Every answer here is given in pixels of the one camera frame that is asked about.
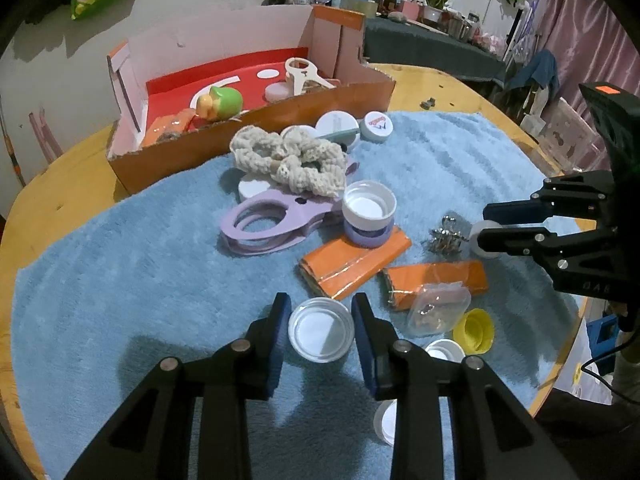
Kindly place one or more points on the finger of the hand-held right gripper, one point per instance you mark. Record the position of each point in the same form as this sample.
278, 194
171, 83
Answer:
510, 210
510, 241

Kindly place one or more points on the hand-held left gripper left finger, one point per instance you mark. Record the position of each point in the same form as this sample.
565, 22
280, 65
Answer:
277, 360

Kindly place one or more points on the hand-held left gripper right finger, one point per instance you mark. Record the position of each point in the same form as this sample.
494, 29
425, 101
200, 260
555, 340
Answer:
367, 360

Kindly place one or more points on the white lid with silver rim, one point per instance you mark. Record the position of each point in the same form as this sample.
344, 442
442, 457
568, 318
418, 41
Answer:
321, 332

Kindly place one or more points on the orange cardboard box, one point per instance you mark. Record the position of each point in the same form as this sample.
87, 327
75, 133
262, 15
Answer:
250, 152

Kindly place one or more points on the cream plastic clip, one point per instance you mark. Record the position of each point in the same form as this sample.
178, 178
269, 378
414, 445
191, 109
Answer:
302, 80

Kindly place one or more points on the orange packet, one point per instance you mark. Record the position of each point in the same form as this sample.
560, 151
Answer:
350, 265
440, 275
167, 125

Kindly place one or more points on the green toy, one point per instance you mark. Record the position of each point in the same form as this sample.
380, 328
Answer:
225, 102

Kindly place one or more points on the clear plastic cup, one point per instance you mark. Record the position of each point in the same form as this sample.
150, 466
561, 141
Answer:
567, 135

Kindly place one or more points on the clear bag of rings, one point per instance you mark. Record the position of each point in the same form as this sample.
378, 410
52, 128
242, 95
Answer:
435, 312

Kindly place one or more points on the yellow bottle cap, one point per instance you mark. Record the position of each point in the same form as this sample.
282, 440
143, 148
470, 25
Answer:
475, 332

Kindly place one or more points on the purple cap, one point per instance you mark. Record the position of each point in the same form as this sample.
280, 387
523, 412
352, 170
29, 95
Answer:
369, 239

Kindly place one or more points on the blue hanging cloth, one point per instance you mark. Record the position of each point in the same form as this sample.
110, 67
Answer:
537, 70

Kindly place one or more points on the blue plastic crate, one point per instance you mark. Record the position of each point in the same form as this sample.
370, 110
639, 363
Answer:
606, 332

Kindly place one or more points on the small grey metal part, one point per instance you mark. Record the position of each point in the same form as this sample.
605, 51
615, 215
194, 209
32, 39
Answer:
428, 103

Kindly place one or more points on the white ribbed bottle cap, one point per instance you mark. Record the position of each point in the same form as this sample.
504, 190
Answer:
369, 210

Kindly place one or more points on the pink curtain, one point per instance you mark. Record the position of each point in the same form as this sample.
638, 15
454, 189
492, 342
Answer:
590, 20

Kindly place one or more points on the purple plastic clip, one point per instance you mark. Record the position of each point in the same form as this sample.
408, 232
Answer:
305, 212

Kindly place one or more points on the white cap with printed logo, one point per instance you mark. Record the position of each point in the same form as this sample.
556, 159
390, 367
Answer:
376, 127

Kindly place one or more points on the pink flower bunch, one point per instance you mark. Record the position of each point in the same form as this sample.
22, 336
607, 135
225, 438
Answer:
489, 40

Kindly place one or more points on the blue fluffy towel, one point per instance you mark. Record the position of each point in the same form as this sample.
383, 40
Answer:
125, 270

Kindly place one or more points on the dark green covered table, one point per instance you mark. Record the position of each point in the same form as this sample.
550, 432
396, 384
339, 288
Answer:
430, 50

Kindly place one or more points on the teal clothes peg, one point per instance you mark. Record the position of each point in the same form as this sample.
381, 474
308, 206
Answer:
342, 133

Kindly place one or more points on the cluster of glass jars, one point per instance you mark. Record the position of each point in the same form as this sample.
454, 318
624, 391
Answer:
462, 25

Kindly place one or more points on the cream crochet scrunchie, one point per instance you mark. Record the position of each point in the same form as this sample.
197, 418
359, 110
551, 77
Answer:
300, 165

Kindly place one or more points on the pink box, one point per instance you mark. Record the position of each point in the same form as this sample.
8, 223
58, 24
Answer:
412, 9

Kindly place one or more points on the orange tipped brush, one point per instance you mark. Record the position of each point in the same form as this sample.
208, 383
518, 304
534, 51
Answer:
11, 160

